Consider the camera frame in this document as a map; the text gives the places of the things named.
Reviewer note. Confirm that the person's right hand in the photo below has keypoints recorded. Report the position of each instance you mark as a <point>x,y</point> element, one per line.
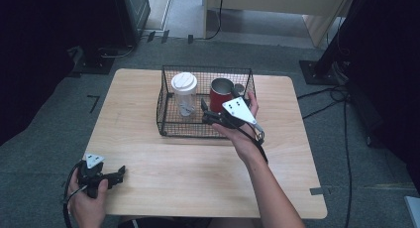
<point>242,145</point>

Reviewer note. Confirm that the clear cup with white lid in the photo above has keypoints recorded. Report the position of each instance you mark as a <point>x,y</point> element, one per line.
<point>184,86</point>

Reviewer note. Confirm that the black cabinet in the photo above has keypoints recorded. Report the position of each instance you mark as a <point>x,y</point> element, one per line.
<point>132,13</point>

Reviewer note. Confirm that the dark curtain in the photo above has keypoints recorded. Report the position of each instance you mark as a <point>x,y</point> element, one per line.
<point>393,72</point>
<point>33,56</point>

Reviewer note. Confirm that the black stand base plate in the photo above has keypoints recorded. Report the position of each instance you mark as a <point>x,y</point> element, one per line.
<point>94,65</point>

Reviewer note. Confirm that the person's left hand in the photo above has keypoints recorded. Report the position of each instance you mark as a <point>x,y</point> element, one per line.
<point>86,211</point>

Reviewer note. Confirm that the light wooden furniture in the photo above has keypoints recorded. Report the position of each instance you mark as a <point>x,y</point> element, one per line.
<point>280,0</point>

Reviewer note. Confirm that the black stand with base plate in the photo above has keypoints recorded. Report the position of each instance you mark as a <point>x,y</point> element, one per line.
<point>322,72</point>

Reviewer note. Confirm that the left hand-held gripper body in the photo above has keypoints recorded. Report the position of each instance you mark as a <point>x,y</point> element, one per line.
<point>89,176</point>

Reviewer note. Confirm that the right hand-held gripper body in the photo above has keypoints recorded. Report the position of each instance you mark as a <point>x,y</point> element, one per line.
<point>237,110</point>

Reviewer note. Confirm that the grey tape strip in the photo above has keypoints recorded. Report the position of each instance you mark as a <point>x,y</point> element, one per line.
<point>317,191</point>

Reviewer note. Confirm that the red cup with steel inside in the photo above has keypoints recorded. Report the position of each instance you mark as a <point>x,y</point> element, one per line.
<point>218,99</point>

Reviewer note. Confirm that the white flat object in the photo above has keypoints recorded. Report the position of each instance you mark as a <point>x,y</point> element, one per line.
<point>414,211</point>

